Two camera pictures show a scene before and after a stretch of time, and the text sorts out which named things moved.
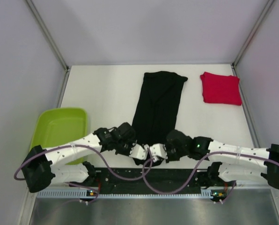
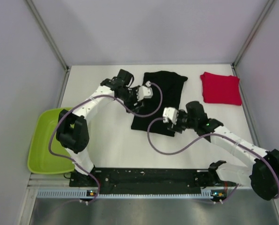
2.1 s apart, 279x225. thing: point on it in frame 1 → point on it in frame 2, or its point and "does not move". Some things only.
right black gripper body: (174, 154) → (183, 122)
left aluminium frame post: (50, 40) does not move
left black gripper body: (124, 147) → (129, 98)
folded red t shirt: (222, 89) does not move
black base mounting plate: (156, 180) does not move
